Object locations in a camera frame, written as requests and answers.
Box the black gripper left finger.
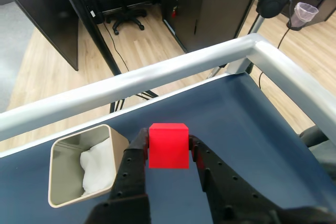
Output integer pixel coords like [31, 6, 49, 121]
[86, 128, 153, 224]

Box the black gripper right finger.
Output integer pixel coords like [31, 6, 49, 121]
[188, 135, 286, 224]

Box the red cube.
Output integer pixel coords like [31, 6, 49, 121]
[148, 123, 190, 169]

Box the beige square box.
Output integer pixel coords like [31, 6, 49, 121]
[48, 124, 130, 208]

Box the white crumpled cloth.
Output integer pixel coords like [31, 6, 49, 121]
[79, 137, 118, 197]

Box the dark blue table mat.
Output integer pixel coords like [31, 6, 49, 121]
[0, 73, 336, 224]

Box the black tripod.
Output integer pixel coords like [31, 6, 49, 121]
[54, 0, 158, 114]

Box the black chair wheel base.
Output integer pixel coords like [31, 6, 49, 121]
[106, 5, 147, 36]

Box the black desk with beige top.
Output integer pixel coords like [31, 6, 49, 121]
[160, 0, 263, 53]

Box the black desk side panel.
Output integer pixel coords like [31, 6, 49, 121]
[0, 0, 79, 71]

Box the waste bin with plastic liner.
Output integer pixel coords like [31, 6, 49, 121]
[290, 2, 319, 31]

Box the silver metal table frame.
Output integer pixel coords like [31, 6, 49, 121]
[0, 33, 336, 156]

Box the black floor cable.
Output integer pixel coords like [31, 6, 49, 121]
[103, 21, 130, 70]

